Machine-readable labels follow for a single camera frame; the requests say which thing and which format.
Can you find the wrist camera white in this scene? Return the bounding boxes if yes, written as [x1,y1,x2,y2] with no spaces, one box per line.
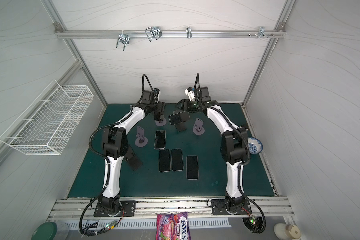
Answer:
[185,87,196,102]
[154,88,160,104]

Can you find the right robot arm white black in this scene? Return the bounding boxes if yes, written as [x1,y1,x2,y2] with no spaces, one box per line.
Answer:
[179,87,254,215]

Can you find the aluminium top crossbar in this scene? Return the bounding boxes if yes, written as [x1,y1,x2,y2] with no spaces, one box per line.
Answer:
[55,29,287,40]

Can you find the white wire basket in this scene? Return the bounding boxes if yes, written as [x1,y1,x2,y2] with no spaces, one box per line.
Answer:
[0,80,94,156]

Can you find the phone silver edge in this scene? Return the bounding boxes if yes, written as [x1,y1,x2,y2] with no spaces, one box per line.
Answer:
[154,130,166,150]

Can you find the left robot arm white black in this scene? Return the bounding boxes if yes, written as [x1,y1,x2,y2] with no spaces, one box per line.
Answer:
[89,88,165,216]

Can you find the white cup at corner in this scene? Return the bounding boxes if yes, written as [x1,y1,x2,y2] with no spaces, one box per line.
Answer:
[274,223,302,240]

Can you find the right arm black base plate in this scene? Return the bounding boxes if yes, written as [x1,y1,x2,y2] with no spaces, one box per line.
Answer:
[208,199,252,216]

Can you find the white vented strip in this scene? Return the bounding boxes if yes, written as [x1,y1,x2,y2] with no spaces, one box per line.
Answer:
[83,218,232,231]

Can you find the black folding phone stand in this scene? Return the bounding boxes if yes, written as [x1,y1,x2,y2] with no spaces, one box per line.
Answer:
[124,147,143,171]

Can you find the purple Fox's candy bag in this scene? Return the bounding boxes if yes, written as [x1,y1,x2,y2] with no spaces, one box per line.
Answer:
[156,212,191,240]

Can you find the metal hook clamp right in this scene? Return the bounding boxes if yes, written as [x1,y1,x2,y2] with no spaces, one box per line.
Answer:
[248,27,274,39]

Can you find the blue white ceramic bowl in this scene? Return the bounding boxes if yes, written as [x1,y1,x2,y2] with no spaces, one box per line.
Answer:
[248,137,263,154]

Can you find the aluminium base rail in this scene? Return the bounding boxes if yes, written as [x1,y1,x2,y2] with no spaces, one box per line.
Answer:
[47,197,295,221]

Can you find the right round grey stand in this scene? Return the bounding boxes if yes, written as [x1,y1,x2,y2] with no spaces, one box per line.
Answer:
[193,118,205,136]

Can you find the green round lid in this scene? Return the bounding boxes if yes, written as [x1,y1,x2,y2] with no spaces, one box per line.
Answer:
[31,222,58,240]

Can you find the metal hook clamp left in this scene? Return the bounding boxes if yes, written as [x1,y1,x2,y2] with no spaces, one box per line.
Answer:
[116,31,130,51]

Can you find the metal ring hook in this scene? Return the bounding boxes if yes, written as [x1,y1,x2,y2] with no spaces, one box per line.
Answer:
[186,27,192,39]

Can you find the black fan at right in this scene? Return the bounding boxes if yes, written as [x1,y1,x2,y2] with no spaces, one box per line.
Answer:
[243,216,266,234]

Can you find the left round grey stand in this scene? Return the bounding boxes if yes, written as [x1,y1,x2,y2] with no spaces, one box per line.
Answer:
[135,126,148,148]

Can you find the metal hook clamp middle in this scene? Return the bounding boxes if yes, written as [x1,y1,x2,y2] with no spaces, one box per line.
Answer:
[145,26,163,42]

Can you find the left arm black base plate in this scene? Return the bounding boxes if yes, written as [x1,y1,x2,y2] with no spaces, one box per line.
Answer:
[94,200,136,218]

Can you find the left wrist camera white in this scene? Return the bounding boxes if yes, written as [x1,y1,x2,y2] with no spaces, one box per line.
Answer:
[154,88,160,104]

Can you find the metal hook clamp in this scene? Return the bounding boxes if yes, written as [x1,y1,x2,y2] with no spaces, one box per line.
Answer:
[248,27,274,39]
[145,26,163,42]
[116,31,130,51]

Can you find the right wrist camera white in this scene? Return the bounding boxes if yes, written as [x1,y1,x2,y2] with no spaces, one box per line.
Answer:
[185,87,196,102]

